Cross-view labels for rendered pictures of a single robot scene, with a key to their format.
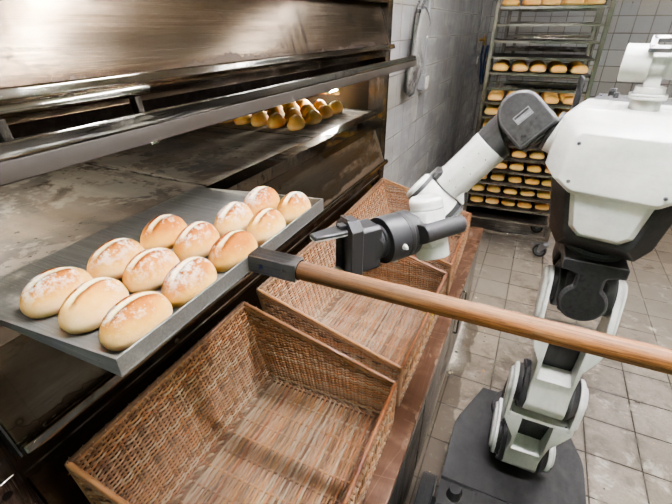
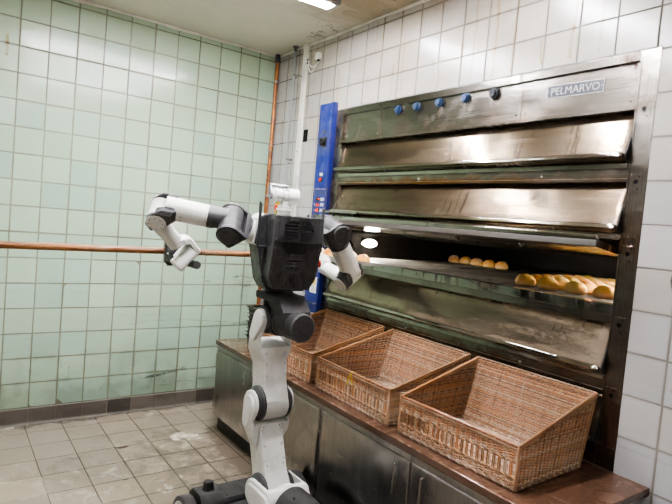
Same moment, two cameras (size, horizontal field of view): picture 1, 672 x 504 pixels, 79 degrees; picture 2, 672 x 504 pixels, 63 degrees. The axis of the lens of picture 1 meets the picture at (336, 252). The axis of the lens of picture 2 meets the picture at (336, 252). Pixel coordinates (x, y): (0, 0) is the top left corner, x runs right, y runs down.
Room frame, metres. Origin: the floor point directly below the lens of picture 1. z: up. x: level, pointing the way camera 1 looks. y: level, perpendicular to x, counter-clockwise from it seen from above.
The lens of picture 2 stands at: (2.13, -2.48, 1.39)
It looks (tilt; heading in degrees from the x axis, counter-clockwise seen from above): 3 degrees down; 119
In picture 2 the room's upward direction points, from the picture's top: 5 degrees clockwise
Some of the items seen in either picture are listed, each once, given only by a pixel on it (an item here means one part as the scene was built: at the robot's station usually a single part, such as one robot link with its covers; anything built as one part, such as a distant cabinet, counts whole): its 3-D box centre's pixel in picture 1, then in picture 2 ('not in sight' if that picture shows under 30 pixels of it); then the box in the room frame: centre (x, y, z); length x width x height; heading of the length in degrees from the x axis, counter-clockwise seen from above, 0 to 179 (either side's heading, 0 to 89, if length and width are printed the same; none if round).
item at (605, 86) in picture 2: not in sight; (455, 110); (1.26, 0.19, 1.99); 1.80 x 0.08 x 0.21; 155
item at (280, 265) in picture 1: (276, 264); not in sight; (0.58, 0.10, 1.20); 0.09 x 0.04 x 0.03; 66
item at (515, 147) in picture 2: not in sight; (447, 149); (1.25, 0.16, 1.80); 1.79 x 0.11 x 0.19; 155
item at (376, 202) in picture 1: (410, 229); (493, 412); (1.70, -0.35, 0.72); 0.56 x 0.49 x 0.28; 156
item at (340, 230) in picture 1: (328, 231); not in sight; (0.61, 0.01, 1.24); 0.06 x 0.03 x 0.02; 121
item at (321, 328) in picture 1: (361, 298); (390, 370); (1.16, -0.09, 0.72); 0.56 x 0.49 x 0.28; 154
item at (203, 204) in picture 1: (172, 240); (348, 258); (0.67, 0.30, 1.19); 0.55 x 0.36 x 0.03; 156
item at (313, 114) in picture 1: (267, 109); (594, 285); (1.96, 0.31, 1.21); 0.61 x 0.48 x 0.06; 65
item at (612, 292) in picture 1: (579, 287); (277, 318); (0.85, -0.61, 0.97); 0.14 x 0.13 x 0.12; 65
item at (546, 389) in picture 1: (560, 347); (271, 363); (0.84, -0.61, 0.78); 0.18 x 0.15 x 0.47; 65
